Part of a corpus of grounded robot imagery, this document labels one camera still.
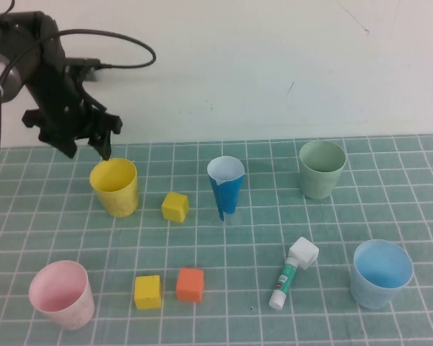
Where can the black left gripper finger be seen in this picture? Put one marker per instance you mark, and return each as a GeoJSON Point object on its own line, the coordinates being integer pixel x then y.
{"type": "Point", "coordinates": [102, 146]}
{"type": "Point", "coordinates": [68, 149]}

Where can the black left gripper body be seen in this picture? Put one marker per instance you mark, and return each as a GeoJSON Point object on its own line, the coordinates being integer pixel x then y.
{"type": "Point", "coordinates": [57, 104]}

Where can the yellow plastic cup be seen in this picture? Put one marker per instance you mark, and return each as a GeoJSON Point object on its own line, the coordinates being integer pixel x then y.
{"type": "Point", "coordinates": [119, 202]}

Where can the green plastic cup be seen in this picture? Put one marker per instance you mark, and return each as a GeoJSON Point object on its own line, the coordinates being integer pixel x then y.
{"type": "Point", "coordinates": [317, 187]}

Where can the light blue plastic cup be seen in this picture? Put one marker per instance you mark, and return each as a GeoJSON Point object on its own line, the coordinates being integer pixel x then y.
{"type": "Point", "coordinates": [368, 295]}

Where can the yellow foam cube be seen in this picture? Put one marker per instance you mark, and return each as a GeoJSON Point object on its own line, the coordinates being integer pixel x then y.
{"type": "Point", "coordinates": [148, 293]}
{"type": "Point", "coordinates": [173, 210]}

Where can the blue paper cone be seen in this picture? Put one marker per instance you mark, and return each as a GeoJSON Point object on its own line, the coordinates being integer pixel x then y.
{"type": "Point", "coordinates": [227, 198]}

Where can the pink plastic cup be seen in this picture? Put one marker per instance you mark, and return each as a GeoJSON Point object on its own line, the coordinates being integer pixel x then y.
{"type": "Point", "coordinates": [75, 313]}

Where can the orange foam cube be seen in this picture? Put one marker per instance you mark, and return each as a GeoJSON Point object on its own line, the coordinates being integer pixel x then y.
{"type": "Point", "coordinates": [189, 286]}

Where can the green grid tablecloth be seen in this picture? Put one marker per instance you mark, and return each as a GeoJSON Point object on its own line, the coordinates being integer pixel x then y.
{"type": "Point", "coordinates": [310, 216]}

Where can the green white glue stick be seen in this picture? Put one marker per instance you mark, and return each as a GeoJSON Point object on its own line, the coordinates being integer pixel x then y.
{"type": "Point", "coordinates": [283, 279]}

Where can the white foam cube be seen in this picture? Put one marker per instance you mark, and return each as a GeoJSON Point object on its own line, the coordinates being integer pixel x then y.
{"type": "Point", "coordinates": [303, 252]}

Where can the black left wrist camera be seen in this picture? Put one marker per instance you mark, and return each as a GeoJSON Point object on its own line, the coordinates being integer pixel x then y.
{"type": "Point", "coordinates": [83, 70]}

